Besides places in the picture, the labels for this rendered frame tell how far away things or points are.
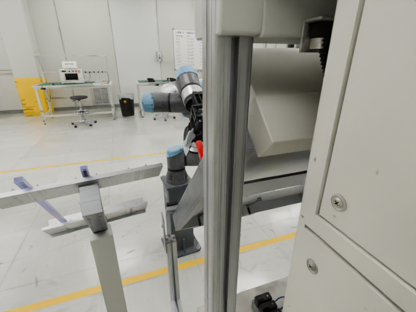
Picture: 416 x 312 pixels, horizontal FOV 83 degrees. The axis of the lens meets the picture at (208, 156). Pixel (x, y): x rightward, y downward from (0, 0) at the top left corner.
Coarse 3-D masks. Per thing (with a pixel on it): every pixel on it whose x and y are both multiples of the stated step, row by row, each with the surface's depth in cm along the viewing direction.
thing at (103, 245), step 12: (108, 228) 70; (96, 240) 66; (108, 240) 67; (96, 252) 67; (108, 252) 69; (96, 264) 68; (108, 264) 70; (108, 276) 71; (120, 276) 74; (108, 288) 73; (120, 288) 75; (108, 300) 75; (120, 300) 77
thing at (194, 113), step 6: (192, 96) 74; (198, 96) 74; (186, 102) 76; (192, 102) 76; (198, 102) 75; (186, 108) 78; (192, 108) 70; (198, 108) 72; (192, 114) 71; (198, 114) 70; (192, 120) 74; (198, 120) 70; (192, 126) 73; (198, 126) 71; (198, 132) 73
